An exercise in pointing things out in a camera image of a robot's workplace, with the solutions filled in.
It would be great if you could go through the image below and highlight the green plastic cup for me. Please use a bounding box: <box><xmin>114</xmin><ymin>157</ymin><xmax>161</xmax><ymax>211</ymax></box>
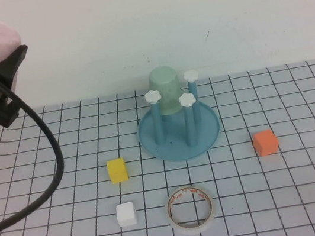
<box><xmin>146</xmin><ymin>64</ymin><xmax>186</xmax><ymax>118</ymax></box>

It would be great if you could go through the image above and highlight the blue cup stand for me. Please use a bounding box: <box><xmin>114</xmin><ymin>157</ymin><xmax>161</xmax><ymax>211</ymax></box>
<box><xmin>128</xmin><ymin>66</ymin><xmax>226</xmax><ymax>168</ymax></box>

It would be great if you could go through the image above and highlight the yellow foam cube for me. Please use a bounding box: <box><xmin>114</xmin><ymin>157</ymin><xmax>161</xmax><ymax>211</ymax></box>
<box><xmin>105</xmin><ymin>156</ymin><xmax>131</xmax><ymax>186</ymax></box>

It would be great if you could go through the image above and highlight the white foam cube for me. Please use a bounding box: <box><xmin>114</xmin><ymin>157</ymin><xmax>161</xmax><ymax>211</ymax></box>
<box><xmin>114</xmin><ymin>200</ymin><xmax>140</xmax><ymax>228</ymax></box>

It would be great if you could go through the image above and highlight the white tape roll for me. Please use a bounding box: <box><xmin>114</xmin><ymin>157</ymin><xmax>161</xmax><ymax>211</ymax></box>
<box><xmin>162</xmin><ymin>182</ymin><xmax>220</xmax><ymax>236</ymax></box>

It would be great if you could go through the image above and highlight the orange foam cube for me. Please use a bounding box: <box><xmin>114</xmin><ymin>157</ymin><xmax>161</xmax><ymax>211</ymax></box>
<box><xmin>250</xmin><ymin>127</ymin><xmax>282</xmax><ymax>159</ymax></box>

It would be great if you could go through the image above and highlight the grid pattern tablecloth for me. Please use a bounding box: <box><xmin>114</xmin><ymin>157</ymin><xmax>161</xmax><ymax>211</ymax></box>
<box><xmin>0</xmin><ymin>59</ymin><xmax>315</xmax><ymax>236</ymax></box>

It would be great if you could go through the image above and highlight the black left camera cable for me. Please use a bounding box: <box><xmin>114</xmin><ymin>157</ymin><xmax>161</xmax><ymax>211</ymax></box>
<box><xmin>0</xmin><ymin>41</ymin><xmax>75</xmax><ymax>236</ymax></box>

